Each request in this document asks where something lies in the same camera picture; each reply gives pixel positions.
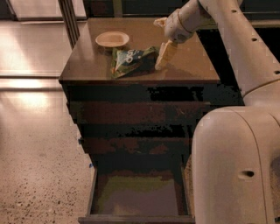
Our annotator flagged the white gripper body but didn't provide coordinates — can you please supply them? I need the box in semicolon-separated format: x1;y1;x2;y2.
164;10;193;44

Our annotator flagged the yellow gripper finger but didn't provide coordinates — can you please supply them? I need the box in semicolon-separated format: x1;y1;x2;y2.
155;40;178;70
153;17;167;28

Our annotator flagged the green rice chip bag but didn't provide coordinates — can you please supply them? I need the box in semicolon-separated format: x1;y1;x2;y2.
111;46;159;79

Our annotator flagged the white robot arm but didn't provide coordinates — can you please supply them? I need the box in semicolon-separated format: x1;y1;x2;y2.
155;0;280;224

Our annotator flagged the top drawer front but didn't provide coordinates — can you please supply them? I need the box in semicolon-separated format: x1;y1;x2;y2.
67;101;211;124

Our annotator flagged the middle drawer front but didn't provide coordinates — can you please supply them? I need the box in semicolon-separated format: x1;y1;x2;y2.
79;137;190;154

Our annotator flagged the open bottom drawer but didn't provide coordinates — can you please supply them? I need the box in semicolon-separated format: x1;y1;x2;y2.
78;166;195;224

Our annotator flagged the small white bowl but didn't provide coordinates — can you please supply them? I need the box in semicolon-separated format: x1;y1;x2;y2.
95;31;130;48

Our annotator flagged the metal window frame post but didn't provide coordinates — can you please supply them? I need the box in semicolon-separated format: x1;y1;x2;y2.
58;0;80;48

